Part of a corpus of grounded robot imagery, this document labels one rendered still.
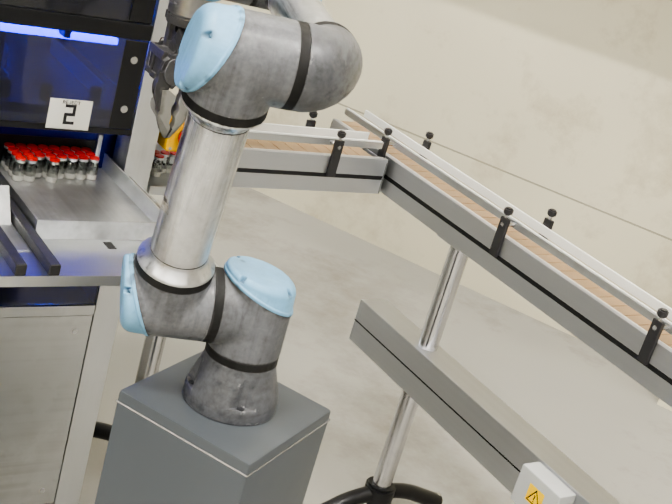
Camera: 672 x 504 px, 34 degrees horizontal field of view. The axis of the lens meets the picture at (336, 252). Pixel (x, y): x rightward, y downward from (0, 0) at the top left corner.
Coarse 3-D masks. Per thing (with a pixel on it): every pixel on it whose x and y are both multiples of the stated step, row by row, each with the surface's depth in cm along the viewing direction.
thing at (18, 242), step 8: (0, 192) 192; (8, 192) 193; (0, 200) 192; (8, 200) 193; (0, 208) 192; (8, 208) 193; (0, 216) 192; (8, 216) 192; (0, 224) 191; (8, 224) 192; (8, 232) 189; (16, 232) 190; (16, 240) 187; (16, 248) 185; (24, 248) 185
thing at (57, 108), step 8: (56, 104) 210; (64, 104) 210; (72, 104) 211; (80, 104) 212; (88, 104) 213; (48, 112) 210; (56, 112) 210; (64, 112) 211; (72, 112) 212; (80, 112) 213; (88, 112) 214; (48, 120) 210; (56, 120) 211; (72, 120) 213; (80, 120) 214; (88, 120) 215; (64, 128) 213; (72, 128) 214; (80, 128) 214
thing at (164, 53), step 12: (168, 12) 187; (168, 24) 190; (180, 24) 184; (168, 36) 190; (156, 48) 189; (168, 48) 190; (156, 60) 191; (168, 60) 186; (156, 72) 190; (168, 72) 187
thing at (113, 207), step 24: (0, 168) 215; (120, 168) 223; (24, 192) 207; (48, 192) 210; (72, 192) 214; (96, 192) 217; (120, 192) 220; (144, 192) 214; (48, 216) 200; (72, 216) 203; (96, 216) 206; (120, 216) 209; (144, 216) 212
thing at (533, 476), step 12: (528, 468) 232; (540, 468) 233; (528, 480) 232; (540, 480) 229; (552, 480) 230; (516, 492) 235; (528, 492) 232; (540, 492) 229; (552, 492) 226; (564, 492) 227
